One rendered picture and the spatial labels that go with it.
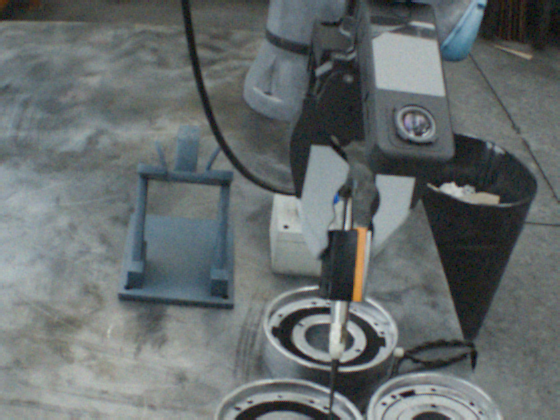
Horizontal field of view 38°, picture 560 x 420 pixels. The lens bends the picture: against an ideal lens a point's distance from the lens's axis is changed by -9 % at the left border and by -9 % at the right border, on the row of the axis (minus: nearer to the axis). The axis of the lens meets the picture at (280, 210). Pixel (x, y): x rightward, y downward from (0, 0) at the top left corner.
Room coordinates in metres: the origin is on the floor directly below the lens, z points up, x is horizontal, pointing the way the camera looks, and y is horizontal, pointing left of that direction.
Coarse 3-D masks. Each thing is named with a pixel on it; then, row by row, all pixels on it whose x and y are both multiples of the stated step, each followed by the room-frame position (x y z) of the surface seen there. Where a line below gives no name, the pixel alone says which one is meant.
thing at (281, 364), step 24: (312, 288) 0.57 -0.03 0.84; (288, 312) 0.55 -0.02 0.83; (360, 312) 0.56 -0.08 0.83; (384, 312) 0.55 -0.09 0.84; (264, 336) 0.51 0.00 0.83; (312, 336) 0.54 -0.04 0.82; (360, 336) 0.53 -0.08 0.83; (264, 360) 0.50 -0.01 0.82; (288, 360) 0.48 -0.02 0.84; (384, 360) 0.49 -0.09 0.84; (360, 384) 0.48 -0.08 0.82
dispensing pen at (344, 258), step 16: (352, 192) 0.51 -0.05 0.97; (352, 208) 0.51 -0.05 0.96; (352, 224) 0.50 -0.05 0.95; (336, 240) 0.48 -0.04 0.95; (352, 240) 0.48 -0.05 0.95; (336, 256) 0.47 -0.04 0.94; (352, 256) 0.48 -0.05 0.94; (336, 272) 0.47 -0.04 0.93; (352, 272) 0.47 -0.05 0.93; (320, 288) 0.49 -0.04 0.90; (336, 288) 0.46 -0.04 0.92; (352, 288) 0.47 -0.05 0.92; (336, 304) 0.47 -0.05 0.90; (336, 320) 0.46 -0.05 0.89; (336, 336) 0.46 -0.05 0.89; (336, 352) 0.45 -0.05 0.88; (336, 368) 0.45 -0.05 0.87; (336, 384) 0.44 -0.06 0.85
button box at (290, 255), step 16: (288, 208) 0.68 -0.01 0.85; (336, 208) 0.70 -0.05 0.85; (272, 224) 0.69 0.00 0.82; (288, 224) 0.66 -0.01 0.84; (336, 224) 0.67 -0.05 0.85; (272, 240) 0.68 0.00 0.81; (288, 240) 0.64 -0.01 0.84; (272, 256) 0.66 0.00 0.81; (288, 256) 0.64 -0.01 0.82; (304, 256) 0.65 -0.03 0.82; (288, 272) 0.64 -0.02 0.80; (304, 272) 0.65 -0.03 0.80; (320, 272) 0.65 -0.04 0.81
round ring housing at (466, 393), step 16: (384, 384) 0.46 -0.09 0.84; (400, 384) 0.47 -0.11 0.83; (416, 384) 0.48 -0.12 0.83; (432, 384) 0.48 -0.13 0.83; (448, 384) 0.48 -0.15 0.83; (464, 384) 0.47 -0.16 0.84; (384, 400) 0.46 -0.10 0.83; (400, 400) 0.47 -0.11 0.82; (464, 400) 0.47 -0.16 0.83; (480, 400) 0.46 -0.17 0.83; (368, 416) 0.43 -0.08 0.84; (400, 416) 0.44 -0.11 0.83; (416, 416) 0.45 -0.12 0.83; (432, 416) 0.45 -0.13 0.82; (448, 416) 0.45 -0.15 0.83; (480, 416) 0.45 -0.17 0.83; (496, 416) 0.44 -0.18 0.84
